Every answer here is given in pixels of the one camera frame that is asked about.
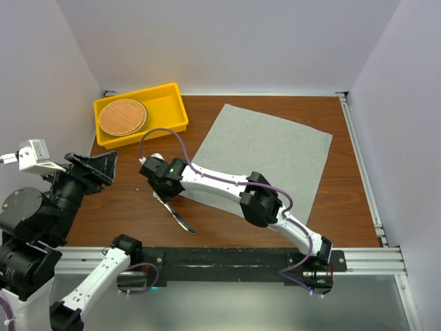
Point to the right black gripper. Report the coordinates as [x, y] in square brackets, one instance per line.
[165, 195]

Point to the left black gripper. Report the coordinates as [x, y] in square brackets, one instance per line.
[95, 171]

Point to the grey cloth napkin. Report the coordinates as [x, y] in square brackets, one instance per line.
[291, 156]

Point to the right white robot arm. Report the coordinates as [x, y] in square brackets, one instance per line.
[262, 204]

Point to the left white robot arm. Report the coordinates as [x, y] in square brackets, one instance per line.
[34, 225]

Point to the silver table knife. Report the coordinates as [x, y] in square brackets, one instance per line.
[179, 219]

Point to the yellow plastic bin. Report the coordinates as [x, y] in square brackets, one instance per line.
[164, 108]

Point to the round woven coaster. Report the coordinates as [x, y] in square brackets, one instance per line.
[122, 117]

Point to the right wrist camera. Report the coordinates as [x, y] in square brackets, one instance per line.
[150, 165]

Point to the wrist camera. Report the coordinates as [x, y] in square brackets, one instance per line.
[33, 157]
[150, 165]

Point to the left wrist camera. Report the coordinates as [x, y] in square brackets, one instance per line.
[33, 157]

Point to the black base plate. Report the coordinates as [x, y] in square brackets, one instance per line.
[256, 265]

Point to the aluminium frame rail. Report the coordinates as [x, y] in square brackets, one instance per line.
[364, 262]

